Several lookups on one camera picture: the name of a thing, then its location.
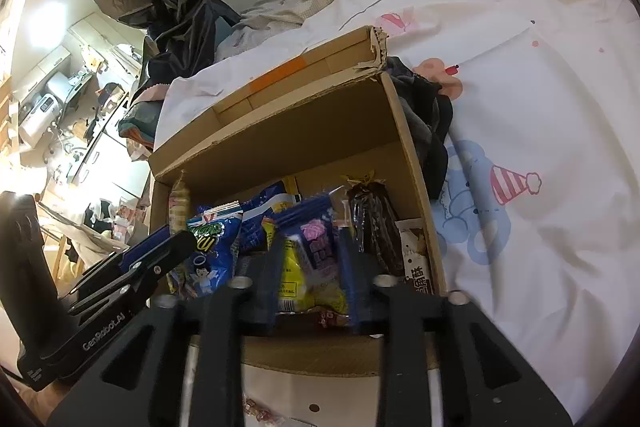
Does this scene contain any multicolour cloth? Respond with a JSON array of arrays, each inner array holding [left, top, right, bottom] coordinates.
[[119, 87, 168, 160]]

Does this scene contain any grey printer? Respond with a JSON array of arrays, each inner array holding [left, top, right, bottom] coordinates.
[[19, 72, 71, 148]]

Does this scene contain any blue pink snack packet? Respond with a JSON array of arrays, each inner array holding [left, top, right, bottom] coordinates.
[[272, 194, 351, 278]]

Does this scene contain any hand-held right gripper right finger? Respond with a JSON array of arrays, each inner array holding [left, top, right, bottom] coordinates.
[[337, 229, 572, 427]]

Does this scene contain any yellow snack bag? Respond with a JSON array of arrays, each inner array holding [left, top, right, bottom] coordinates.
[[275, 232, 351, 315]]

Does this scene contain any dark clothes pile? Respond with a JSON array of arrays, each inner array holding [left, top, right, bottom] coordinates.
[[385, 57, 453, 200]]

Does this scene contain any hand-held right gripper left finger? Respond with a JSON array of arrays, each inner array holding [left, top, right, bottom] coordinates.
[[47, 249, 285, 427]]

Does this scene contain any white printed blanket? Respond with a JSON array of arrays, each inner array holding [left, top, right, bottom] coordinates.
[[152, 0, 636, 427]]

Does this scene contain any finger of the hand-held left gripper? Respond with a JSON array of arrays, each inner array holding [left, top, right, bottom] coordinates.
[[67, 231, 197, 315], [75, 224, 173, 290]]

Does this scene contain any dark blue snack bag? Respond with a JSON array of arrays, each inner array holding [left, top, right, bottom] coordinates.
[[237, 182, 301, 253]]

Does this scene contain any white brown biscuit packet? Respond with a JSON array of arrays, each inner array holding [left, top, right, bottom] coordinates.
[[395, 218, 436, 295]]

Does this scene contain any black jacket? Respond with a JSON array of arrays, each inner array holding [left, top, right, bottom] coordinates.
[[60, 0, 241, 108]]

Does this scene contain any white desk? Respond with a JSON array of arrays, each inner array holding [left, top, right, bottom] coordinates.
[[10, 14, 151, 208]]

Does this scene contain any cardboard box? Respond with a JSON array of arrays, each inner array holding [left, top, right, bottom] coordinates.
[[147, 25, 448, 378]]

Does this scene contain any beige wafer packet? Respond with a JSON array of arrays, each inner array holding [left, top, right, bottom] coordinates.
[[169, 171, 192, 235]]

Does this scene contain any small red candy wrapper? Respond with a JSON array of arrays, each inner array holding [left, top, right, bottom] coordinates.
[[240, 399, 286, 425]]

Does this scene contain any dark brown snack packet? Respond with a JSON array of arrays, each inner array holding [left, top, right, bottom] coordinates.
[[345, 174, 406, 278]]

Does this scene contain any blue white snack bag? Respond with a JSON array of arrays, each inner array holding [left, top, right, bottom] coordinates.
[[172, 202, 243, 300]]

